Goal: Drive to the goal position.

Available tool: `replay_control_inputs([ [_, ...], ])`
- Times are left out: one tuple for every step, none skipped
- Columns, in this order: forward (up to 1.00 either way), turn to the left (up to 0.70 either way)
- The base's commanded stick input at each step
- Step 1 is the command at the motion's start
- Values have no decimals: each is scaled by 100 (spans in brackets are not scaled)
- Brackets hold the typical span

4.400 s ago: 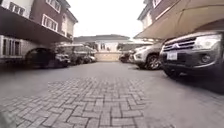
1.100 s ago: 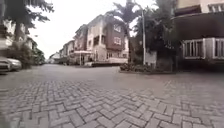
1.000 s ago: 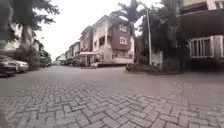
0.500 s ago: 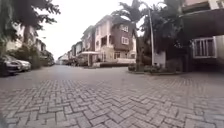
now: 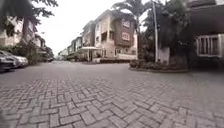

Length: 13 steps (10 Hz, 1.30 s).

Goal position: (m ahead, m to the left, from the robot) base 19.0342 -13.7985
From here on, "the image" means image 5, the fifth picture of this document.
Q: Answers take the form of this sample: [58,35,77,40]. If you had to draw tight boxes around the palm tree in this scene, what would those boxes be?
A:
[111,0,155,62]

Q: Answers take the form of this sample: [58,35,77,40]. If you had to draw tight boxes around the silver parked car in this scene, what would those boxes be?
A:
[0,49,30,69]

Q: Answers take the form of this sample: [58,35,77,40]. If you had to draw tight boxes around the dark trees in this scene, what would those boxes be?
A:
[142,0,201,65]

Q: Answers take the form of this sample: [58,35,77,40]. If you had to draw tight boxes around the green bushes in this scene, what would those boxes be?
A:
[12,41,40,66]

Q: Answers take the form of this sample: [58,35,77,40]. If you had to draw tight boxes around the building with white railing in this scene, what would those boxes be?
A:
[185,0,224,70]

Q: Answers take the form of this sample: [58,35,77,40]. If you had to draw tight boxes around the grey brick paved road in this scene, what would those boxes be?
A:
[0,60,224,128]

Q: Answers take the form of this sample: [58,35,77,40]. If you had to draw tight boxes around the grey pole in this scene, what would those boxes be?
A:
[151,0,161,64]

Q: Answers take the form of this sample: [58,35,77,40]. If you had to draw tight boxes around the beige and brown building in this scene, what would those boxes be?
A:
[93,9,139,61]

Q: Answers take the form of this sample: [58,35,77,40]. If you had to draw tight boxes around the kerbed planting bed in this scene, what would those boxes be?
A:
[127,58,192,74]

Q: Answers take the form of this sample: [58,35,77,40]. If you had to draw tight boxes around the row of buildings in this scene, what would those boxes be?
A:
[57,20,98,62]

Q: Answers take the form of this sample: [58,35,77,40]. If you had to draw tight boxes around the pale building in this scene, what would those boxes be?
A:
[0,15,35,48]

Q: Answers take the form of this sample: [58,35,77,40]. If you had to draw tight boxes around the dark parked car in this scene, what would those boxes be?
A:
[0,56,17,72]

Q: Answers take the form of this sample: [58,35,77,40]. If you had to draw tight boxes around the dark leafy tree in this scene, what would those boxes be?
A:
[0,0,60,44]

